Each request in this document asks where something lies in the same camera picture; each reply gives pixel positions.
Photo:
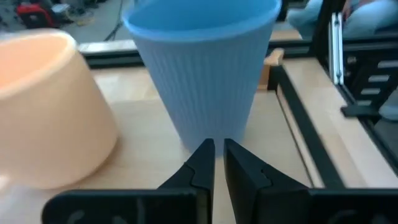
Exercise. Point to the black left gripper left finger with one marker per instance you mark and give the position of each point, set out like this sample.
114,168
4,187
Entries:
202,174

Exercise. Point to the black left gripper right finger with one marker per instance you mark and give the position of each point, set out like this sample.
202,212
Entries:
245,186

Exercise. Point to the blue ribbed plastic cup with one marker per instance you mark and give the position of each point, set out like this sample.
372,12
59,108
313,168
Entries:
202,77

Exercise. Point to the person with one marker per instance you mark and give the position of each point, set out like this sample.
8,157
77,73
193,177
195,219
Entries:
367,18

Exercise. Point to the red bag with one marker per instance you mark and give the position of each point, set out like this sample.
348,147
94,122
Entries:
34,15

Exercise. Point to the wooden table with black frame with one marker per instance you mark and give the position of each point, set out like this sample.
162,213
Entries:
140,140

